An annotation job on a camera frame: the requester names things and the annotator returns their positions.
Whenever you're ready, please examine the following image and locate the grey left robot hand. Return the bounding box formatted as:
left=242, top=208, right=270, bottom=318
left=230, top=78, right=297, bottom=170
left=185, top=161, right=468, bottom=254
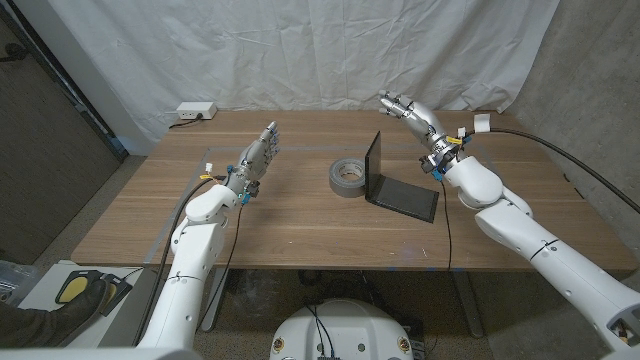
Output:
left=224, top=120, right=281, bottom=199

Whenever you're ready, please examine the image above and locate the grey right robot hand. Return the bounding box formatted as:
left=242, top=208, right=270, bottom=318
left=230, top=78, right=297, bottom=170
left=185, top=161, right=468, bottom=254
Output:
left=378, top=89, right=465, bottom=172

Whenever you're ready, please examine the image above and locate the white power strip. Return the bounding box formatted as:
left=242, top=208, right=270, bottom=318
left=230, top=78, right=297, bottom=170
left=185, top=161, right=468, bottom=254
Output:
left=176, top=101, right=218, bottom=120

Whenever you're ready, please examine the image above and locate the white backdrop cloth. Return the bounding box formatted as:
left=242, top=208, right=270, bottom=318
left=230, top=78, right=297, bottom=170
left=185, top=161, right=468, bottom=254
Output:
left=47, top=0, right=561, bottom=156

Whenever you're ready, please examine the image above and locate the grey table leg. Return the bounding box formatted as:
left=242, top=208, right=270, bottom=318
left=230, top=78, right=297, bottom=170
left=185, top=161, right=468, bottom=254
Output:
left=199, top=267, right=230, bottom=334
left=451, top=269, right=486, bottom=339

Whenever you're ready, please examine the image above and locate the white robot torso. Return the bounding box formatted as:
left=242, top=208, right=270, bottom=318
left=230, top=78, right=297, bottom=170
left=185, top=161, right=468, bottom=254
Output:
left=269, top=298, right=415, bottom=360

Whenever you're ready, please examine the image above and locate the dark partition panel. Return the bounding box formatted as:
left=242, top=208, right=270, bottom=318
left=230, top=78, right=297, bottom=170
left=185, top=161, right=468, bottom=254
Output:
left=0, top=4, right=129, bottom=266

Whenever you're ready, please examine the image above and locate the yellow black foot pedal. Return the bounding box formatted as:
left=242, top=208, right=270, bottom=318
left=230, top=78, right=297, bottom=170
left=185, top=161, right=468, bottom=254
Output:
left=54, top=269, right=134, bottom=317

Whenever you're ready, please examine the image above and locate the white pedal platform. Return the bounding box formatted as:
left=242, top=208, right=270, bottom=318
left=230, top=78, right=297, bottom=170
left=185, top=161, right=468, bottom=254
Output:
left=17, top=259, right=157, bottom=349

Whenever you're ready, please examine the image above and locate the person's dark shoe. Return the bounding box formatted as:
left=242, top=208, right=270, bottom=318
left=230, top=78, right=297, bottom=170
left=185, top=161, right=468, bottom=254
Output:
left=0, top=279, right=109, bottom=349

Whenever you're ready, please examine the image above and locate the clear plastic container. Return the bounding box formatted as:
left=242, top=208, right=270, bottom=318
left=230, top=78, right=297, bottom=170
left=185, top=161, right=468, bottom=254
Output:
left=0, top=259, right=39, bottom=306

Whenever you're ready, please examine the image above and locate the black power strip cable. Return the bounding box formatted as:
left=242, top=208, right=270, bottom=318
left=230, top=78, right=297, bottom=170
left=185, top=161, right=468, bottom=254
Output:
left=168, top=113, right=204, bottom=131

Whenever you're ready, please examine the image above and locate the grey duct tape roll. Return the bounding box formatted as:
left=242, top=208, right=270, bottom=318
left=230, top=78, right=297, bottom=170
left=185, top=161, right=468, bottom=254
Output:
left=328, top=157, right=369, bottom=199

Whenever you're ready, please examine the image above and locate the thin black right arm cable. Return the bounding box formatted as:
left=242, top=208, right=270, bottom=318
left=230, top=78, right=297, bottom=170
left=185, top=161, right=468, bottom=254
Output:
left=438, top=179, right=454, bottom=272

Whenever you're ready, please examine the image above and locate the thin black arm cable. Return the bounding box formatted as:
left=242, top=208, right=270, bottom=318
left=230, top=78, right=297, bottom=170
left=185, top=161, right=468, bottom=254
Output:
left=438, top=179, right=454, bottom=272
left=196, top=204, right=244, bottom=334

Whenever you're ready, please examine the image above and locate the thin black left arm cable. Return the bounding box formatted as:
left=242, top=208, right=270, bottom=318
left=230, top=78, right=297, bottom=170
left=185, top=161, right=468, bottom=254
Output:
left=196, top=204, right=244, bottom=334

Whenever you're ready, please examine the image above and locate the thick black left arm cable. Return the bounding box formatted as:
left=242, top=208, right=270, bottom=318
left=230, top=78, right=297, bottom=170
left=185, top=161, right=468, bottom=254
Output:
left=132, top=177, right=222, bottom=347

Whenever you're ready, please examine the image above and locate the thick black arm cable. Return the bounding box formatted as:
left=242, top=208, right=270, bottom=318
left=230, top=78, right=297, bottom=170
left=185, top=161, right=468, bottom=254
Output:
left=487, top=127, right=640, bottom=215
left=132, top=177, right=222, bottom=347

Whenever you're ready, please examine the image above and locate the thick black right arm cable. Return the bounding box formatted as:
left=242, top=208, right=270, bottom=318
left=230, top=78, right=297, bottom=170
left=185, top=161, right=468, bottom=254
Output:
left=487, top=127, right=640, bottom=215

